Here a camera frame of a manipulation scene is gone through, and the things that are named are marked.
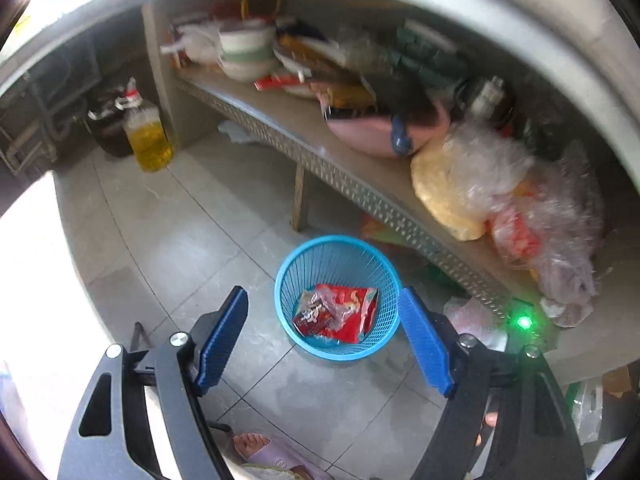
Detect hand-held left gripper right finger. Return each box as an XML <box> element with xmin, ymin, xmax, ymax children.
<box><xmin>398</xmin><ymin>286</ymin><xmax>586</xmax><ymax>480</ymax></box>

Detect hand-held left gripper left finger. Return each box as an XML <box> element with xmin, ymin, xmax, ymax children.
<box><xmin>57</xmin><ymin>286</ymin><xmax>249</xmax><ymax>480</ymax></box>

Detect red snack bag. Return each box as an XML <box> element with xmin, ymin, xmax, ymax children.
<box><xmin>315</xmin><ymin>284</ymin><xmax>379</xmax><ymax>345</ymax></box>

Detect dark red cartoon can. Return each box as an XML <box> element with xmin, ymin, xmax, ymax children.
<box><xmin>291</xmin><ymin>289</ymin><xmax>331</xmax><ymax>336</ymax></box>

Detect blue plastic wastebasket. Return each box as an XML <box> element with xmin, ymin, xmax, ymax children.
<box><xmin>274</xmin><ymin>235</ymin><xmax>402</xmax><ymax>362</ymax></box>

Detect person's right hand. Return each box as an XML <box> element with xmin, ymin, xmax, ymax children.
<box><xmin>472</xmin><ymin>410</ymin><xmax>501</xmax><ymax>448</ymax></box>

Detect pale pink plastic bag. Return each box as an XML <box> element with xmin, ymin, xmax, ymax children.
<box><xmin>444</xmin><ymin>296</ymin><xmax>508</xmax><ymax>351</ymax></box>

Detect red plastic bag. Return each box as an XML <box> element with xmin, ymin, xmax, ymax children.
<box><xmin>492</xmin><ymin>207</ymin><xmax>543</xmax><ymax>263</ymax></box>

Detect person's left foot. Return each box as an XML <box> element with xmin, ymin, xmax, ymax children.
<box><xmin>232</xmin><ymin>432</ymin><xmax>273</xmax><ymax>463</ymax></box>

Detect pink slipper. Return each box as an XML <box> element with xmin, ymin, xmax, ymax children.
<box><xmin>222</xmin><ymin>435</ymin><xmax>326</xmax><ymax>480</ymax></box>

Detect yellow bag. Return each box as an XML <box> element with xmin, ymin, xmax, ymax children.
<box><xmin>411</xmin><ymin>132</ymin><xmax>488</xmax><ymax>242</ymax></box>

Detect crumpled clear plastic bags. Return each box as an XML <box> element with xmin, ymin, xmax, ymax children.
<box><xmin>450</xmin><ymin>122</ymin><xmax>606</xmax><ymax>328</ymax></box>

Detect cooking oil bottle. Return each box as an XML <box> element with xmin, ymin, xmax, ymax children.
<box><xmin>116</xmin><ymin>77</ymin><xmax>176</xmax><ymax>173</ymax></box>

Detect pink basin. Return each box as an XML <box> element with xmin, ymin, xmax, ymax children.
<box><xmin>325</xmin><ymin>97</ymin><xmax>453</xmax><ymax>160</ymax></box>

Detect dark jar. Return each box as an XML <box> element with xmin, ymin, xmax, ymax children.
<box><xmin>87</xmin><ymin>92</ymin><xmax>133</xmax><ymax>158</ymax></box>

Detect concrete counter with shelf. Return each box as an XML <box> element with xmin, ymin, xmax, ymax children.
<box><xmin>0</xmin><ymin>0</ymin><xmax>640</xmax><ymax>411</ymax></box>

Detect grey water pipes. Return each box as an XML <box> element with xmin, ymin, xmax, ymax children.
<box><xmin>0</xmin><ymin>75</ymin><xmax>96</xmax><ymax>176</ymax></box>

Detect stack of plates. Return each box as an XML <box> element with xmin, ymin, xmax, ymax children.
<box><xmin>272</xmin><ymin>45</ymin><xmax>326</xmax><ymax>98</ymax></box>

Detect stack of white bowls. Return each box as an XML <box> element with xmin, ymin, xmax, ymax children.
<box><xmin>217</xmin><ymin>20</ymin><xmax>278</xmax><ymax>83</ymax></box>

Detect white plastic bag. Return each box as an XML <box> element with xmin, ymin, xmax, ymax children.
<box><xmin>160</xmin><ymin>22</ymin><xmax>223</xmax><ymax>66</ymax></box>

